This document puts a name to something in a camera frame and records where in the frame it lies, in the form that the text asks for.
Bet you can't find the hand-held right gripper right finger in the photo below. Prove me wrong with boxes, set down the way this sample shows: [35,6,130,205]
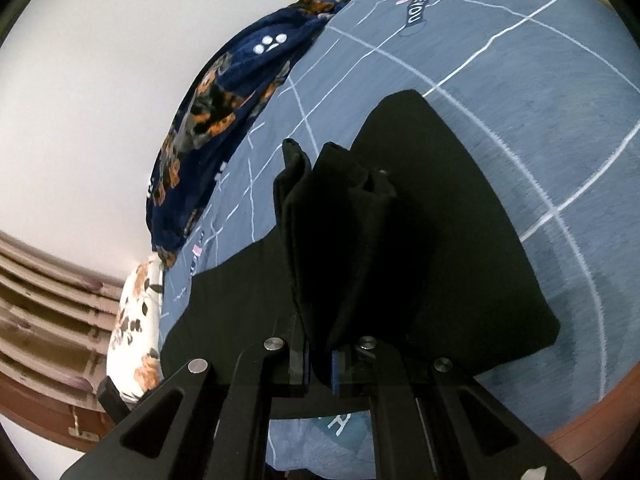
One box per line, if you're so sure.
[327,335,583,480]

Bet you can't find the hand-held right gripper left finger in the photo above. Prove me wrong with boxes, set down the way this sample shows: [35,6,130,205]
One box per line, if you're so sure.
[60,310,314,480]

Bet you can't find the black pants with orange lining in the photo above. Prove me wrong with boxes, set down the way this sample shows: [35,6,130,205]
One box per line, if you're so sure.
[160,89,561,421]

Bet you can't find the white floral pillow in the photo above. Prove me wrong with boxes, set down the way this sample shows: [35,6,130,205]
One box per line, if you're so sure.
[107,252,168,405]

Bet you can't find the navy floral blanket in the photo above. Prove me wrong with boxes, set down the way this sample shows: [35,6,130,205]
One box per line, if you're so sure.
[145,0,363,267]

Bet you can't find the grey bedsheet with white lines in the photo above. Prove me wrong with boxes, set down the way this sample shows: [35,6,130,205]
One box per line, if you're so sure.
[157,0,640,480]

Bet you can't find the brown wooden bed frame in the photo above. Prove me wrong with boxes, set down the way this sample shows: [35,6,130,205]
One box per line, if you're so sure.
[542,377,633,467]

